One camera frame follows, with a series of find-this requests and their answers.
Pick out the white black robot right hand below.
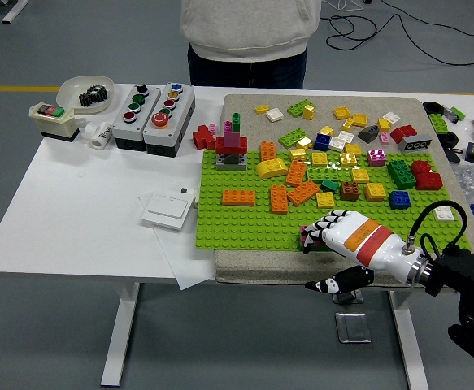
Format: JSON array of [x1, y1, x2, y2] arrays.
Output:
[[301, 209, 424, 294]]

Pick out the blue square brick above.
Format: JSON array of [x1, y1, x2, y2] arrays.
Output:
[[313, 132, 333, 152], [389, 189, 411, 210]]

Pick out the magenta square brick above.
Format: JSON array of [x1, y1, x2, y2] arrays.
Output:
[[299, 225, 327, 249], [367, 149, 388, 167]]

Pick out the brown square brick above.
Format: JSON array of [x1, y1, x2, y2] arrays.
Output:
[[340, 181, 361, 202]]

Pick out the dark green long brick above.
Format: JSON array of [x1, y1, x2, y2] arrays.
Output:
[[386, 160, 417, 190]]

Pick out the lime green long brick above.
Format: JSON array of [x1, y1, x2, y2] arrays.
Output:
[[306, 166, 353, 184], [276, 127, 312, 149]]

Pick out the orange long brick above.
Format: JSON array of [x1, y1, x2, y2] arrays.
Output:
[[269, 184, 290, 214], [221, 188, 257, 206], [287, 180, 322, 206], [285, 159, 308, 187]]

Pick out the red square brick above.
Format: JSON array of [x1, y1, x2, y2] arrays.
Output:
[[410, 159, 433, 176], [415, 172, 444, 191]]

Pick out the dark grey roof brick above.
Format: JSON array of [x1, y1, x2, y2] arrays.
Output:
[[357, 124, 381, 144]]

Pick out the grey brick with holes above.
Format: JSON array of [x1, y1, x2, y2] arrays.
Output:
[[398, 133, 432, 154]]

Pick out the red arch brick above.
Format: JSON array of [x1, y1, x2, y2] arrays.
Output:
[[389, 123, 419, 143]]

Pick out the yellow curved brick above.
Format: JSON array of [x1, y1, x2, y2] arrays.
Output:
[[255, 158, 289, 179]]

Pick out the grey flat base brick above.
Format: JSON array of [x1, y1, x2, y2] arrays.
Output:
[[215, 152, 248, 171]]

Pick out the pink tall brick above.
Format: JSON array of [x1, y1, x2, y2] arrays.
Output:
[[223, 120, 242, 148]]

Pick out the red wide brick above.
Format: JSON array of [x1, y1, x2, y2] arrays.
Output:
[[215, 135, 249, 155]]

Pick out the red brick cluster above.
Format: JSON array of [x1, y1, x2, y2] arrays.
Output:
[[192, 124, 217, 150]]

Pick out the metal floor plate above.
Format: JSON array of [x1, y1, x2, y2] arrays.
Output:
[[333, 311, 372, 345]]

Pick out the grey-brown foam mat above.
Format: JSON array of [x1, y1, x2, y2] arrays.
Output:
[[214, 93, 474, 288]]

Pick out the lime green studded baseplate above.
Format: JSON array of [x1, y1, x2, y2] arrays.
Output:
[[194, 149, 473, 252]]

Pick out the silver black clamp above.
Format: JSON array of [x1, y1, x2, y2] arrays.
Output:
[[441, 106, 463, 123]]

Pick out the white paper sheet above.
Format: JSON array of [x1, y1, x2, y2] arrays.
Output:
[[137, 184, 217, 291]]

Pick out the grey emergency-stop control box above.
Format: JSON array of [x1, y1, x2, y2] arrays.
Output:
[[142, 81, 197, 157]]

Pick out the person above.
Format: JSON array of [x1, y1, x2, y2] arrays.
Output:
[[179, 0, 323, 90]]

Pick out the grey four-button control box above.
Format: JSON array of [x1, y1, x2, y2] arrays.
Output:
[[111, 84, 162, 152]]

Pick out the white pipe fitting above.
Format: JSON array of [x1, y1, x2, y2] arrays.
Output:
[[83, 120, 114, 150]]

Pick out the white desk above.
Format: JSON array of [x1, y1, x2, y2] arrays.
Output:
[[0, 83, 474, 387]]

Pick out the white plastic bowl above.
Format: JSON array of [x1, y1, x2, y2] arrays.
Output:
[[55, 75, 115, 115]]

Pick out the white desk foot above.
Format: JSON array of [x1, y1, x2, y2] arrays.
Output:
[[1, 0, 30, 24]]

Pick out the grey metal bracket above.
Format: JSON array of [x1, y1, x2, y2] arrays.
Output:
[[332, 288, 364, 305]]

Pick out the black floor cable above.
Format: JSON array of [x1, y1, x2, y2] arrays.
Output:
[[321, 0, 474, 66], [382, 0, 474, 38]]

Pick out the white wall switch plate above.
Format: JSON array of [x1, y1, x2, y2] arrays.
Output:
[[141, 193, 193, 231]]

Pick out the cream red-green switch box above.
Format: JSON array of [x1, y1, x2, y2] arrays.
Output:
[[28, 101, 80, 143]]

